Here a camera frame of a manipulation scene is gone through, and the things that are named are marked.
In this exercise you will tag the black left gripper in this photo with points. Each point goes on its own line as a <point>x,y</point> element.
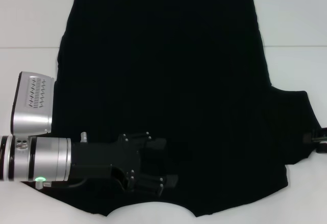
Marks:
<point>102,161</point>

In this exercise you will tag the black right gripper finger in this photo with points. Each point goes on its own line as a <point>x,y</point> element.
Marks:
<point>322,148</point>
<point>315,137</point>

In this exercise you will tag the black shirt with white print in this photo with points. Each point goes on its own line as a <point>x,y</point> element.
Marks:
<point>178,68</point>

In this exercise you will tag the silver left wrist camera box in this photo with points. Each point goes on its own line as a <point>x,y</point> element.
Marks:
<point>32,103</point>

